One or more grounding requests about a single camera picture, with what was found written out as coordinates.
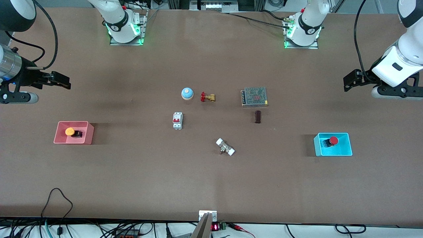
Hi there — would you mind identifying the cyan plastic bin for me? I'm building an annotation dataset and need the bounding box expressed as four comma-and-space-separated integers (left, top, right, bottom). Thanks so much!
313, 133, 353, 157

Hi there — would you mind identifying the red clip lead wire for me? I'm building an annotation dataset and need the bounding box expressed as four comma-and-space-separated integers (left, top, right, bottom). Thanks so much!
228, 223, 256, 238

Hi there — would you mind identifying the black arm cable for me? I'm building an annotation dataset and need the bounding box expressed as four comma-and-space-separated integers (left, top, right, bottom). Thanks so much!
5, 0, 59, 70
353, 0, 372, 83

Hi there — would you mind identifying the black looped cable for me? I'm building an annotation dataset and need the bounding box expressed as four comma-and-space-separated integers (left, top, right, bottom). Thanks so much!
40, 187, 74, 236

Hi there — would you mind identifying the metal valve with white ends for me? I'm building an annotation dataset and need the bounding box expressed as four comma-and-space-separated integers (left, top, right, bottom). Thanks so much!
215, 138, 236, 157

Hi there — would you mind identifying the white metal bracket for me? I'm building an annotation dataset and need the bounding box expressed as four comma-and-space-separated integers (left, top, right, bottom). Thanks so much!
198, 210, 218, 222

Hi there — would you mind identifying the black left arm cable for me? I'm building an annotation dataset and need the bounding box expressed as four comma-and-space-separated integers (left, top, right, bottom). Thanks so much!
353, 0, 372, 83

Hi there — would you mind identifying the yellow push button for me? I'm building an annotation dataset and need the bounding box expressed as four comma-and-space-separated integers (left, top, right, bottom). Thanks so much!
65, 127, 83, 139

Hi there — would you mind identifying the black cable across table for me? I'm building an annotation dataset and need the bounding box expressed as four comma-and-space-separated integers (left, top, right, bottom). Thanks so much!
227, 11, 292, 29

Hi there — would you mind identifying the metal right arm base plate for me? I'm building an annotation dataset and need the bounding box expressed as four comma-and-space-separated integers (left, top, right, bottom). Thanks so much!
109, 9, 147, 46

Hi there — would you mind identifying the white device behind table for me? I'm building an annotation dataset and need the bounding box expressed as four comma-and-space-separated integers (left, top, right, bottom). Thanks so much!
190, 0, 239, 13

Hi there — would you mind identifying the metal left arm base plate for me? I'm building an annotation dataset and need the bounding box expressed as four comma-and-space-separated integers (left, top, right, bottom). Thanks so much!
283, 15, 320, 50

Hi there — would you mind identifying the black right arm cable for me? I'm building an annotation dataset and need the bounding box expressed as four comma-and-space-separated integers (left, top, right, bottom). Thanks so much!
5, 0, 59, 70

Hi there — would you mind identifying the metal mesh power supply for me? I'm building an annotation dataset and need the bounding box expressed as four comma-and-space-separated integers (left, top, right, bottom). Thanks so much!
240, 87, 268, 108

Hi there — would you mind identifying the pink plastic bin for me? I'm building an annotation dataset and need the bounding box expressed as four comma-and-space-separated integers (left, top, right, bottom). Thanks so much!
53, 121, 95, 145

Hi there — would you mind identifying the grey camera pole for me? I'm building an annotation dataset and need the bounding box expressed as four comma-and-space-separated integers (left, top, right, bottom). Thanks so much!
191, 213, 212, 238

